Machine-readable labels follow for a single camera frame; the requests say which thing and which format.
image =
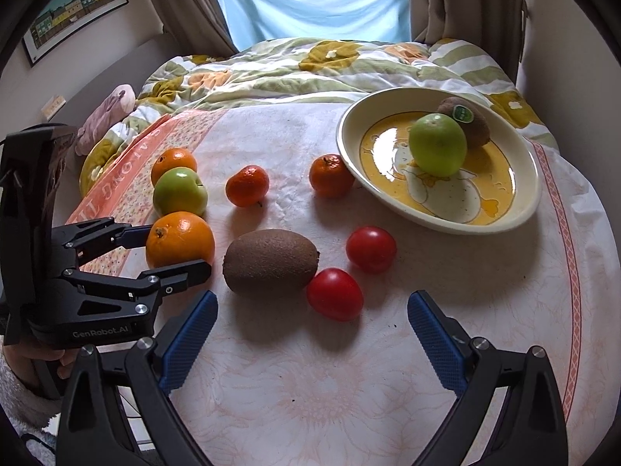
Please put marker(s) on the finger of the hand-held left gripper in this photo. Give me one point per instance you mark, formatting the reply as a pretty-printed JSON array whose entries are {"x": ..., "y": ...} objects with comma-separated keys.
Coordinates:
[
  {"x": 138, "y": 236},
  {"x": 187, "y": 273}
]

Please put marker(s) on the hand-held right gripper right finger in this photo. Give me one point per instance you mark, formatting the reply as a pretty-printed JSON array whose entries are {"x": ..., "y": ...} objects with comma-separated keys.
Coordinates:
[{"x": 436, "y": 344}]

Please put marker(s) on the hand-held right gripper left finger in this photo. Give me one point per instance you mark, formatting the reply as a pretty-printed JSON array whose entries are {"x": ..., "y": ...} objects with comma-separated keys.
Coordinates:
[{"x": 191, "y": 340}]

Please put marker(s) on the orange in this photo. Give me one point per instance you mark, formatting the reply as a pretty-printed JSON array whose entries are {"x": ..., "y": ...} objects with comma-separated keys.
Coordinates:
[
  {"x": 174, "y": 160},
  {"x": 182, "y": 247}
]

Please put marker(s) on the green apple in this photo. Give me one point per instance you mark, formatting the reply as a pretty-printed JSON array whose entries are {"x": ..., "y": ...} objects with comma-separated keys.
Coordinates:
[
  {"x": 179, "y": 193},
  {"x": 438, "y": 144}
]

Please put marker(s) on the brown kiwi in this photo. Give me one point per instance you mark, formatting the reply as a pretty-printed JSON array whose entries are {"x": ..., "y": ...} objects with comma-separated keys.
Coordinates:
[{"x": 270, "y": 260}]

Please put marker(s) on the red tomato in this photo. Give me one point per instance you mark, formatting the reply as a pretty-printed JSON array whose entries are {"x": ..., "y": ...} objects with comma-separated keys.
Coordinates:
[
  {"x": 334, "y": 294},
  {"x": 371, "y": 249}
]

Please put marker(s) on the cream and yellow bowl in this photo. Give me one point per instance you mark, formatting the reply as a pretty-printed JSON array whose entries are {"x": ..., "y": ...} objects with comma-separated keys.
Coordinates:
[{"x": 485, "y": 194}]

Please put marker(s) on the tangerine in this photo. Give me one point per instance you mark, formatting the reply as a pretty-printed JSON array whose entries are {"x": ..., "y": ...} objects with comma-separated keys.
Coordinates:
[
  {"x": 332, "y": 175},
  {"x": 247, "y": 185}
]

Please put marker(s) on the person's left forearm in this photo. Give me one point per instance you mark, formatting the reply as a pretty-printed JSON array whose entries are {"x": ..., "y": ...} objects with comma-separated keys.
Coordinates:
[{"x": 24, "y": 398}]

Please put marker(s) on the person's left hand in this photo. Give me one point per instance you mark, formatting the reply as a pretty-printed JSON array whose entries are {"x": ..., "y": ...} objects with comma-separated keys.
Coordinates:
[{"x": 43, "y": 353}]

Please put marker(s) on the white and orange tablecloth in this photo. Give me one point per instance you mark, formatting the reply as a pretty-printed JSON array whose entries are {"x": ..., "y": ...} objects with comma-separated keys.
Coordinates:
[{"x": 339, "y": 374}]

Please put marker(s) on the kiwi with green sticker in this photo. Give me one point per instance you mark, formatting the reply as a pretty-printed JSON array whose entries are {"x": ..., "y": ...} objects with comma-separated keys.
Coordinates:
[{"x": 478, "y": 128}]

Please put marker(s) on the floral striped quilt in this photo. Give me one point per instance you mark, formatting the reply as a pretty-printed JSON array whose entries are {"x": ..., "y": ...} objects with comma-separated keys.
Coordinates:
[{"x": 291, "y": 73}]

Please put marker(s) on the brown curtain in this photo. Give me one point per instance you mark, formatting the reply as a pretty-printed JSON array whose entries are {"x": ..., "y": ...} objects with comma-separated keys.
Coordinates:
[
  {"x": 456, "y": 0},
  {"x": 194, "y": 5}
]

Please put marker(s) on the light blue window cloth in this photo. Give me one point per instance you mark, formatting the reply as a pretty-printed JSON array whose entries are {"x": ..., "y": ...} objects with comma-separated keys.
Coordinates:
[{"x": 310, "y": 5}]

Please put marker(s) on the framed wall picture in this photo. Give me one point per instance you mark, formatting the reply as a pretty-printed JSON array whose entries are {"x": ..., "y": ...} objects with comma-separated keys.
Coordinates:
[{"x": 77, "y": 5}]

